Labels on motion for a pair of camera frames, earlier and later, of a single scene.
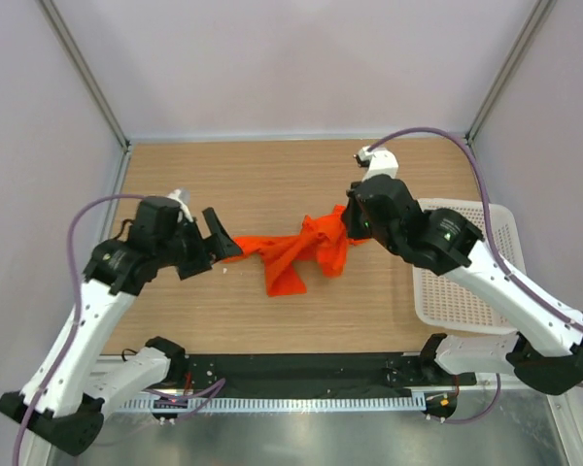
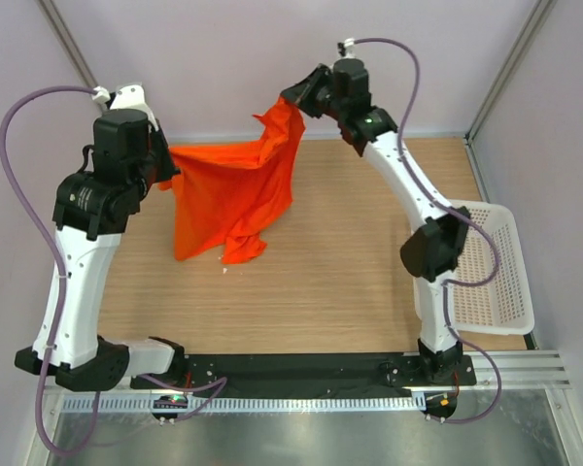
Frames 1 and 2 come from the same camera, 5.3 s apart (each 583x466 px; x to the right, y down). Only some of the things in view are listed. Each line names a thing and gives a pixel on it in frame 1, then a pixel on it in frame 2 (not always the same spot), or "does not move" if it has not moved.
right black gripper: (353, 230) -> (301, 94)
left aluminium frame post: (85, 72) does not move
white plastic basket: (439, 304) does not move
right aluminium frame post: (529, 37) does not move
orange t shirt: (322, 243) -> (225, 196)
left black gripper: (221, 245) -> (168, 169)
